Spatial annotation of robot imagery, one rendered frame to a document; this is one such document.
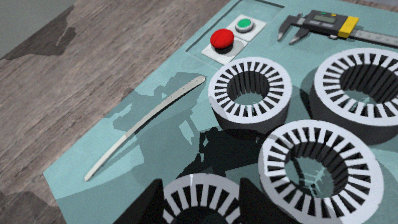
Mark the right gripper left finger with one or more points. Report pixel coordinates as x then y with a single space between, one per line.
148 208

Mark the control box with red and green buttons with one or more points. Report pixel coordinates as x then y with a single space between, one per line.
225 32

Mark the curved grey metal bar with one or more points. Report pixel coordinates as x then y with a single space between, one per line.
195 82

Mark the digital caliper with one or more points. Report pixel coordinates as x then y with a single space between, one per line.
335 26

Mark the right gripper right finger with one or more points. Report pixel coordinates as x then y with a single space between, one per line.
256 208

